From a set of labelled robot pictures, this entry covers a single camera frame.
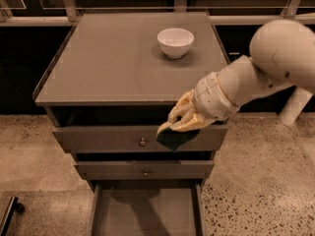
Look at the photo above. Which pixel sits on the metal railing frame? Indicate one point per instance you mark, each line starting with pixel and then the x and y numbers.
pixel 221 12

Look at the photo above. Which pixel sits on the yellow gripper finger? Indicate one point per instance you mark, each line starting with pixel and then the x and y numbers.
pixel 189 122
pixel 183 110

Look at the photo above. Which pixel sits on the green yellow sponge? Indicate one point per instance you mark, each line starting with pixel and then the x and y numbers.
pixel 173 140

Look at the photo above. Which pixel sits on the top drawer metal knob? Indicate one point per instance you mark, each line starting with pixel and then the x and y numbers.
pixel 142 142

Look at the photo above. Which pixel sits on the bottom grey open drawer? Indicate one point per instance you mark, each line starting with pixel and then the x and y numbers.
pixel 147 209

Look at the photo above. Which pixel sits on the grey drawer cabinet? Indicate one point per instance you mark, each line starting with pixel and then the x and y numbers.
pixel 119 116

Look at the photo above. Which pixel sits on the top grey drawer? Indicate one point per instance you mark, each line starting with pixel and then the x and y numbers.
pixel 102 139

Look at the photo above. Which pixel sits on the white ceramic bowl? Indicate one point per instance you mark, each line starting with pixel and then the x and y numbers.
pixel 175 42

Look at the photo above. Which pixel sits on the middle grey drawer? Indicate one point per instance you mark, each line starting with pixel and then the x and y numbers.
pixel 133 170

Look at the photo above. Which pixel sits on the black wheeled base corner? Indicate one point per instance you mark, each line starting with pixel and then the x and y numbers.
pixel 13 206

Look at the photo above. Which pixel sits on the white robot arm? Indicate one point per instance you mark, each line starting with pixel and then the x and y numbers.
pixel 282 54

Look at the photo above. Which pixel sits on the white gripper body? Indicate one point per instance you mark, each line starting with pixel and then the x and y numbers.
pixel 207 94

